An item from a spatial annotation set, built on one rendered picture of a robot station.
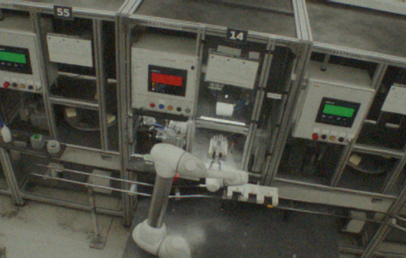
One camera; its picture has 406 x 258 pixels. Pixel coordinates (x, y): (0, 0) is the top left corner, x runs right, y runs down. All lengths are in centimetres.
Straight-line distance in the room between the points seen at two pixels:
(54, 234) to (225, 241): 162
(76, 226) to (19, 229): 51
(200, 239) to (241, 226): 33
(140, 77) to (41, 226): 186
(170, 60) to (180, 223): 117
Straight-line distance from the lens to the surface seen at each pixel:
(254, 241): 299
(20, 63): 294
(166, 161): 233
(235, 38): 243
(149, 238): 263
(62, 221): 394
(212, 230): 300
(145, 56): 258
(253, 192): 303
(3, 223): 406
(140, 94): 274
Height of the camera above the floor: 307
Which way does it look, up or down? 40 degrees down
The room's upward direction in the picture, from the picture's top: 8 degrees clockwise
